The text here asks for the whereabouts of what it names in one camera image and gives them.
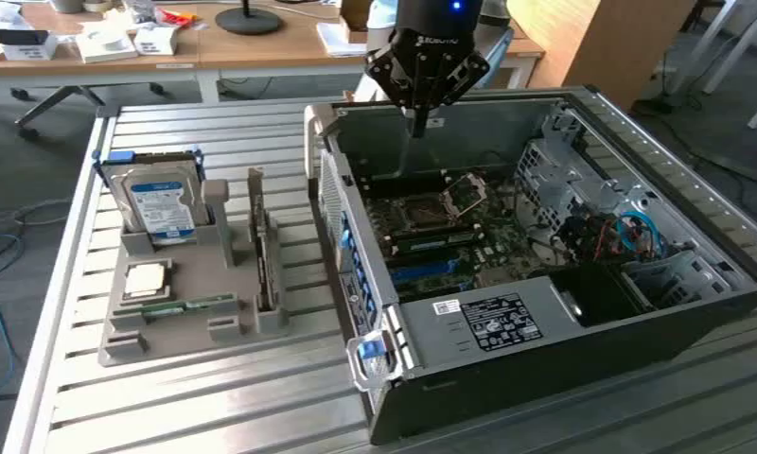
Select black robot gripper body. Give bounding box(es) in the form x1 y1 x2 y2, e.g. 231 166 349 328
388 0 485 96

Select graphics card with metal bracket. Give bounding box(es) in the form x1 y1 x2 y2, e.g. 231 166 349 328
245 166 280 314

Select RAM slot black clips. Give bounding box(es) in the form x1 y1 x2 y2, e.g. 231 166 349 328
388 236 485 252
381 221 481 237

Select RAM slot white clips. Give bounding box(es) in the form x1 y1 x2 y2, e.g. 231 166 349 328
391 243 485 260
384 229 484 245

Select blue expansion slot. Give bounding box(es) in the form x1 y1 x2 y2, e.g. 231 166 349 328
389 257 463 288

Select wooden office desk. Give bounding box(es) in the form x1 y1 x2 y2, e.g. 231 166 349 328
0 0 548 105

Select metal socket cover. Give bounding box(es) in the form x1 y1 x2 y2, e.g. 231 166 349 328
437 172 488 210

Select wooden partition panel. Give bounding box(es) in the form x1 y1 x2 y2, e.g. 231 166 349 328
508 0 699 103

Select black round lamp base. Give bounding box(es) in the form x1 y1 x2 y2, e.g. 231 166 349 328
213 0 287 37

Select perforated metal disk bay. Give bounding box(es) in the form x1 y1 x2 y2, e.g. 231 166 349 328
513 136 614 240

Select CPU socket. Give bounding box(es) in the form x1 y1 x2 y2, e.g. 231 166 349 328
401 196 460 229

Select orange packet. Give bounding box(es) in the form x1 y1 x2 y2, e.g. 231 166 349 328
156 8 201 30

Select white cardboard box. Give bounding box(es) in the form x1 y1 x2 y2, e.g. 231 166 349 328
131 23 181 57
75 23 141 65

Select green motherboard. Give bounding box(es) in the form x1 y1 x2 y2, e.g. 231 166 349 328
360 167 548 305

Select blue plastic disk carrier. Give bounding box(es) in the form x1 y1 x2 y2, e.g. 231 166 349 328
92 148 204 228

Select hard disk blue label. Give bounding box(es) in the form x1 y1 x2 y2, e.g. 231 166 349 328
104 158 201 245

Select grey desk leg with castors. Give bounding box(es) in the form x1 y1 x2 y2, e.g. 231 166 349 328
12 82 169 141

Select slanted metal disk bay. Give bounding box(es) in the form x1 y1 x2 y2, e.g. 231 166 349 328
618 249 734 314

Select white box dark lid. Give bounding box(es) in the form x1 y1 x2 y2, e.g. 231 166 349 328
0 28 59 61

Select grey power supply unit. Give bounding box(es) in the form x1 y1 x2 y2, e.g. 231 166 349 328
395 275 580 375

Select green RAM stick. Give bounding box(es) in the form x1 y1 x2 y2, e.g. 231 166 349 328
139 291 237 319

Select silver CPU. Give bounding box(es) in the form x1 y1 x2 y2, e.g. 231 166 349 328
123 262 175 301

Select blue case latch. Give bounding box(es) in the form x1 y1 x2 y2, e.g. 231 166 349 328
356 330 391 366

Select grey parts rack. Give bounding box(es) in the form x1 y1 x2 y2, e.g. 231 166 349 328
97 178 292 369

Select grey case lock loop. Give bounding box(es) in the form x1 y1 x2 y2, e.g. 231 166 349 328
345 330 405 393

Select black open PC case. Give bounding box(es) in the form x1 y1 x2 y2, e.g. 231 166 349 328
303 83 757 446

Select beige case handle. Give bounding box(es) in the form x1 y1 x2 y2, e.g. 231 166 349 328
303 103 355 181

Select red wire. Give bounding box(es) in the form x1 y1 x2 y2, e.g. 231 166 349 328
592 217 614 261

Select blue data wire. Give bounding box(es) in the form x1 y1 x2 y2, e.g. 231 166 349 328
612 211 666 260

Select blue floor cable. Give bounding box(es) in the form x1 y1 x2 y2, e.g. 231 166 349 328
0 231 27 403

